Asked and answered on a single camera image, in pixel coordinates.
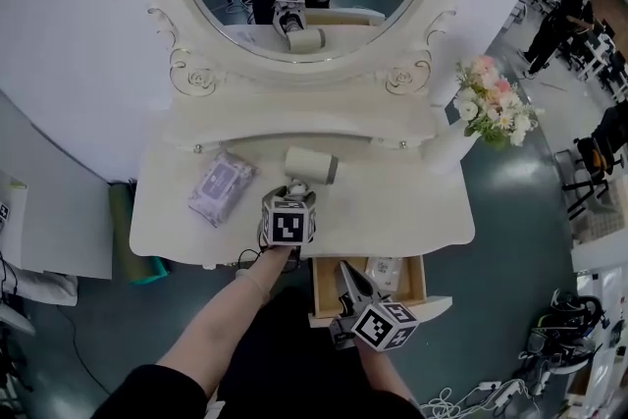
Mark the purple wet wipes pack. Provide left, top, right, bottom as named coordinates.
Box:
left=187, top=150, right=259, bottom=229

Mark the pile of black headgear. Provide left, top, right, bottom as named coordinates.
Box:
left=519, top=288, right=612, bottom=377

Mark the row of black office chairs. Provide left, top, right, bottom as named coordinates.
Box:
left=563, top=19, right=628, bottom=104

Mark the white padded bundle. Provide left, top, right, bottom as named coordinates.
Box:
left=0, top=259, right=79, bottom=308

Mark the cream hair dryer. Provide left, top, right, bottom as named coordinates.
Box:
left=282, top=145, right=340, bottom=205

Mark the pink white flower bouquet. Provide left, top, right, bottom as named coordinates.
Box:
left=451, top=55, right=546, bottom=148

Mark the white vase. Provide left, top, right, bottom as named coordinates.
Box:
left=421, top=120, right=480, bottom=176

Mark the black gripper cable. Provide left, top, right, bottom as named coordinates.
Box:
left=237, top=230, right=276, bottom=271

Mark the black floor cable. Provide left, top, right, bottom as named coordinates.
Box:
left=56, top=303, right=112, bottom=396

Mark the white dressing table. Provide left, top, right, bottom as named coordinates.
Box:
left=128, top=0, right=477, bottom=271

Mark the tangle of white cables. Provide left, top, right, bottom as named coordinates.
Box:
left=419, top=377, right=546, bottom=419

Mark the person's left forearm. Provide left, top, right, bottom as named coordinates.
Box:
left=156, top=243, right=301, bottom=389

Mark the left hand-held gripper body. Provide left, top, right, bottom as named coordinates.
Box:
left=258, top=184, right=319, bottom=247

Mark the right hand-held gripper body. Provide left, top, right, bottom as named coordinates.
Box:
left=329, top=302, right=420, bottom=353

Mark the person's right forearm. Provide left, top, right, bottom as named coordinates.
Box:
left=352, top=336, right=418, bottom=408

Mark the black orange desk chair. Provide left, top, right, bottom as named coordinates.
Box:
left=553, top=134, right=622, bottom=225

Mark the wooden drawer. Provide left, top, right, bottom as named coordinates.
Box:
left=307, top=255, right=453, bottom=330

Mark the white shelf unit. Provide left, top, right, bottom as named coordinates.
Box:
left=0, top=87, right=117, bottom=281

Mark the pale paper packet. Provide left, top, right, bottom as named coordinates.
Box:
left=363, top=256, right=404, bottom=290

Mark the person's black clothing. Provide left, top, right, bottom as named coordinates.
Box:
left=90, top=287, right=423, bottom=419

